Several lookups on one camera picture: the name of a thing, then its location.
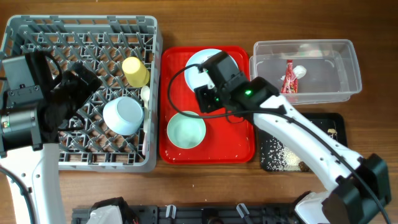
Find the yellow plastic cup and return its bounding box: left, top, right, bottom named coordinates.
left=122, top=57, right=150, bottom=88

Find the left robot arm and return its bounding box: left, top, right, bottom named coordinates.
left=1, top=63, right=101, bottom=223

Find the red snack wrapper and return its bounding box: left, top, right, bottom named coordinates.
left=280, top=60, right=298, bottom=93

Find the light blue plate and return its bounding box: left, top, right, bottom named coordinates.
left=184, top=49, right=221, bottom=91

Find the black waste tray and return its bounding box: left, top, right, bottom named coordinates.
left=255, top=113, right=348, bottom=172

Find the red plastic tray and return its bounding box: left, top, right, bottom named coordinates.
left=158, top=46, right=255, bottom=165

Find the white plastic spoon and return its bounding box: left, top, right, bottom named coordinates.
left=141, top=85, right=150, bottom=133

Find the light blue bowl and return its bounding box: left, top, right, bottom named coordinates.
left=103, top=96, right=144, bottom=136

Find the white tissue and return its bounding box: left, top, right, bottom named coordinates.
left=290, top=65, right=307, bottom=81

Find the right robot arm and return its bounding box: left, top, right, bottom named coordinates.
left=195, top=75, right=391, bottom=223

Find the grey dishwasher rack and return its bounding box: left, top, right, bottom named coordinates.
left=1, top=15, right=163, bottom=172

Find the clear plastic bin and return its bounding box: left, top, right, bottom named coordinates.
left=249, top=39, right=362, bottom=105

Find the green bowl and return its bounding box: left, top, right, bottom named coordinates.
left=167, top=113, right=206, bottom=149

